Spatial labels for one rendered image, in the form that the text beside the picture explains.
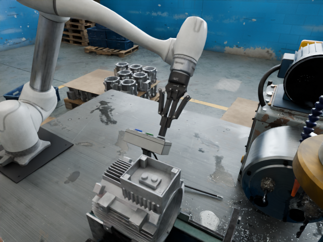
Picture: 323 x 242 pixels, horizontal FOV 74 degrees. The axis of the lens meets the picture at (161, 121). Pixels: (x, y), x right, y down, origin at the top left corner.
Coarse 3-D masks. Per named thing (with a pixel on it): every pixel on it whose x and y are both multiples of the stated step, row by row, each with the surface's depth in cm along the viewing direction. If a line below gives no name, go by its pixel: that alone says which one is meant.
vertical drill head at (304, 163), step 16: (304, 144) 34; (320, 144) 34; (304, 160) 31; (320, 160) 30; (304, 176) 30; (320, 176) 28; (304, 192) 40; (320, 192) 27; (304, 208) 32; (320, 208) 30; (304, 224) 34
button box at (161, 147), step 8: (128, 128) 82; (128, 136) 81; (136, 136) 80; (144, 136) 78; (152, 136) 80; (136, 144) 79; (144, 144) 78; (152, 144) 77; (160, 144) 75; (168, 144) 78; (160, 152) 75; (168, 152) 80
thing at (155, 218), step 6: (180, 180) 59; (96, 186) 58; (102, 186) 58; (180, 186) 60; (96, 192) 58; (102, 192) 59; (180, 210) 67; (150, 216) 51; (156, 216) 50; (150, 222) 51; (156, 222) 50
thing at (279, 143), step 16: (272, 128) 75; (288, 128) 68; (256, 144) 71; (272, 144) 64; (288, 144) 62; (256, 160) 62; (272, 160) 59; (288, 160) 57; (256, 176) 64; (272, 176) 61; (288, 176) 59; (256, 192) 67; (272, 192) 64; (288, 192) 61; (272, 208) 67; (288, 208) 64
